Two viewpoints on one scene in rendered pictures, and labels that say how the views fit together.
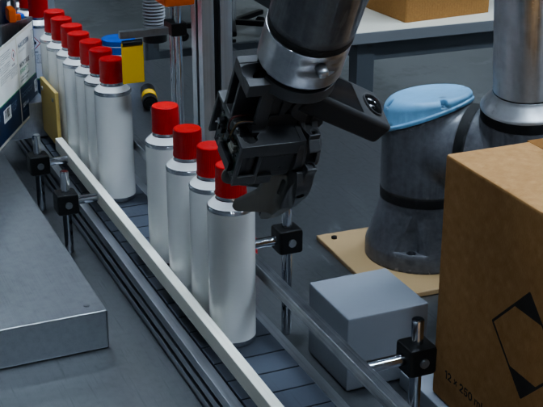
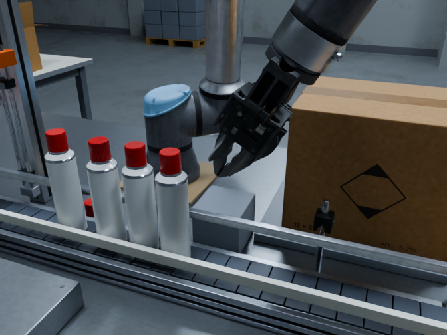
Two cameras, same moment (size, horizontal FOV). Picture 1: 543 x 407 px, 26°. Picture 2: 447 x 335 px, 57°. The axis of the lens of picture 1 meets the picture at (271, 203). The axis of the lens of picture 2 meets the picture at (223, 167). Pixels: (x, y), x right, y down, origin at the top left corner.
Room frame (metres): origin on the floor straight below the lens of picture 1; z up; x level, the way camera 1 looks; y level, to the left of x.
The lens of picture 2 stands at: (0.69, 0.40, 1.34)
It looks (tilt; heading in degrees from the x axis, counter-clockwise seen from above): 26 degrees down; 315
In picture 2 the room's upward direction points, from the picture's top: straight up
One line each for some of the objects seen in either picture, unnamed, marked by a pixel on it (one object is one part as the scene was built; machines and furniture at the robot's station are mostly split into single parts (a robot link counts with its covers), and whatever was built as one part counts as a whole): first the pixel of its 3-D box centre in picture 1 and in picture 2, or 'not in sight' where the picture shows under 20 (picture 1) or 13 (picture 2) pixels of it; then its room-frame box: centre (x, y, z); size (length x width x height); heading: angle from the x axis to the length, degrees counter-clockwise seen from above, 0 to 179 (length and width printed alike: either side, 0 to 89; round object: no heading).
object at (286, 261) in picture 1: (270, 274); not in sight; (1.24, 0.00, 0.91); 0.07 x 0.03 x 0.17; 113
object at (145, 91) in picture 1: (150, 104); not in sight; (2.12, 0.23, 0.84); 0.20 x 0.03 x 0.03; 9
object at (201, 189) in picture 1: (212, 230); (140, 199); (1.21, 0.07, 0.98); 0.05 x 0.05 x 0.20
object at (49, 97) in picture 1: (48, 111); not in sight; (1.78, 0.35, 0.94); 0.10 x 0.01 x 0.09; 23
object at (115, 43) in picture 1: (119, 53); not in sight; (2.41, 0.32, 0.87); 0.07 x 0.07 x 0.07
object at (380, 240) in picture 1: (421, 217); (170, 157); (1.47, -0.20, 0.89); 0.15 x 0.15 x 0.10
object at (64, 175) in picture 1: (67, 212); not in sight; (1.49, 0.28, 0.89); 0.03 x 0.03 x 0.12; 23
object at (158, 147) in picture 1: (167, 183); (65, 183); (1.36, 0.13, 0.98); 0.05 x 0.05 x 0.20
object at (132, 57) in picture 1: (132, 61); not in sight; (1.52, 0.18, 1.09); 0.03 x 0.01 x 0.06; 113
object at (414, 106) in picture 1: (430, 137); (170, 114); (1.47, -0.21, 1.00); 0.13 x 0.12 x 0.14; 60
